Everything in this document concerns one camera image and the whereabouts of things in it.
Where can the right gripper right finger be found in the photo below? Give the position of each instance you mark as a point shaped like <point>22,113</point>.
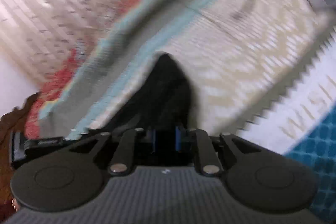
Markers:
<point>178,137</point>

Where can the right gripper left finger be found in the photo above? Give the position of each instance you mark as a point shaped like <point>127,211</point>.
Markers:
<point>151,137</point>

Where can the black pants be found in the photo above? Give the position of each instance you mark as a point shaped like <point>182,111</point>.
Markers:
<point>162,102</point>

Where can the patterned quilt bedspread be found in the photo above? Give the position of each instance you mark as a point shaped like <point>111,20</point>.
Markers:
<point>263,70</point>

